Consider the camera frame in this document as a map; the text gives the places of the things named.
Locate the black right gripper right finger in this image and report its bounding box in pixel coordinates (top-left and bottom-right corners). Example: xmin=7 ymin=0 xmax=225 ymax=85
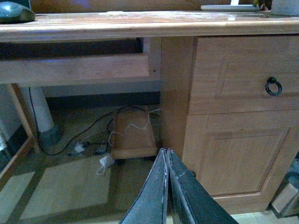
xmin=167 ymin=149 xmax=237 ymax=224

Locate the white pipe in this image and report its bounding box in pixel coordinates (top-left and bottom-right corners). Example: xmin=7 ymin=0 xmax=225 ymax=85
xmin=22 ymin=87 xmax=54 ymax=133

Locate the floor power outlet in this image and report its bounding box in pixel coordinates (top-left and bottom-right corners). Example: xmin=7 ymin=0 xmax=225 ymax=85
xmin=67 ymin=141 xmax=108 ymax=157

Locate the white power adapter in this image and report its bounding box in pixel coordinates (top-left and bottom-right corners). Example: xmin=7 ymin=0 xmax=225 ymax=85
xmin=99 ymin=154 xmax=115 ymax=168

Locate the white pot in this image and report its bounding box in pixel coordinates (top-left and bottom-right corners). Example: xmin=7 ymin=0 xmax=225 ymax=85
xmin=271 ymin=0 xmax=299 ymax=16

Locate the black cable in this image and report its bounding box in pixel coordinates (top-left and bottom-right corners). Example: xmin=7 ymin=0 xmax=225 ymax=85
xmin=28 ymin=86 xmax=147 ymax=156

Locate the wooden rolling stand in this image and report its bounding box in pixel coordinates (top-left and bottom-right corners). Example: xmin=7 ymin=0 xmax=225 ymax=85
xmin=108 ymin=106 xmax=157 ymax=160

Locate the grey logi computer mouse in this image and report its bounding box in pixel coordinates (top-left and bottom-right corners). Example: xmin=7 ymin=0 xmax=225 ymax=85
xmin=0 ymin=1 xmax=36 ymax=24

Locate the wooden keyboard tray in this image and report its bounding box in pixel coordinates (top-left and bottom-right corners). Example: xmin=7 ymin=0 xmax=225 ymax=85
xmin=0 ymin=38 xmax=151 ymax=83

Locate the wooden desk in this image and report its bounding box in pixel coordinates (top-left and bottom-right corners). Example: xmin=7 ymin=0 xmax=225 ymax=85
xmin=0 ymin=11 xmax=299 ymax=214

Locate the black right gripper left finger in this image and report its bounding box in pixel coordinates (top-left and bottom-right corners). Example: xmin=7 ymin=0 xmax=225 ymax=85
xmin=120 ymin=148 xmax=168 ymax=224

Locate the white flat base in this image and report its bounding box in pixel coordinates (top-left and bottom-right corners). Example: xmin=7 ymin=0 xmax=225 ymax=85
xmin=200 ymin=0 xmax=259 ymax=12

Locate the black ring drawer handle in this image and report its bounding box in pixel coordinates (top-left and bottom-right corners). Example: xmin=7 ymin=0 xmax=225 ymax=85
xmin=265 ymin=77 xmax=282 ymax=96

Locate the white thin cable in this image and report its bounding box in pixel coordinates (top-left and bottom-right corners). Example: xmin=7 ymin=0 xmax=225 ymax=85
xmin=96 ymin=108 xmax=162 ymax=176

